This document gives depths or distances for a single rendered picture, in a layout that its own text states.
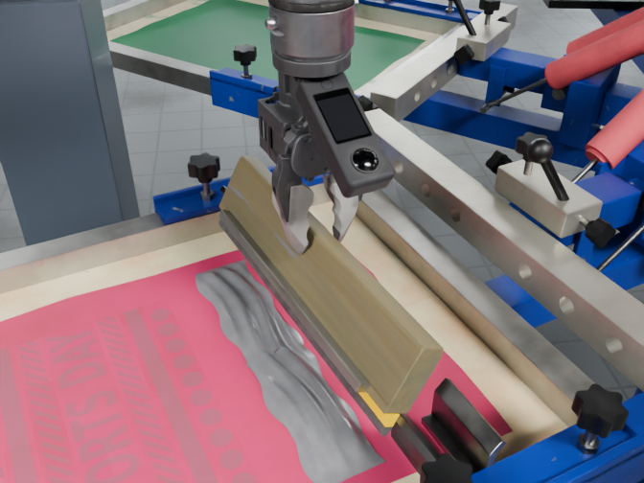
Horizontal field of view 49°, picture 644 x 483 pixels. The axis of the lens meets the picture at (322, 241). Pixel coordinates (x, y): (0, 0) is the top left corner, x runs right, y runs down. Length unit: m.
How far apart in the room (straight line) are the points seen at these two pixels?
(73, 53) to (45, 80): 0.07
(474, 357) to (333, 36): 0.40
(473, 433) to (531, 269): 0.25
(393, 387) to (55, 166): 0.82
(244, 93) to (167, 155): 1.91
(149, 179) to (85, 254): 2.11
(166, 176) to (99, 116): 1.85
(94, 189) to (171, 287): 0.42
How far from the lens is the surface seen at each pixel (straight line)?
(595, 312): 0.79
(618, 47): 1.24
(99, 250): 0.96
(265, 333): 0.82
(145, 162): 3.19
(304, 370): 0.78
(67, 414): 0.79
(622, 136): 1.05
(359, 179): 0.59
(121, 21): 1.82
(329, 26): 0.61
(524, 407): 0.78
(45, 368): 0.84
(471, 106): 1.44
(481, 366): 0.81
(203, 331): 0.84
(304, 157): 0.66
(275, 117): 0.67
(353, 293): 0.67
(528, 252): 0.84
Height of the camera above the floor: 1.52
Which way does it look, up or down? 36 degrees down
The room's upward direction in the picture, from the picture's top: straight up
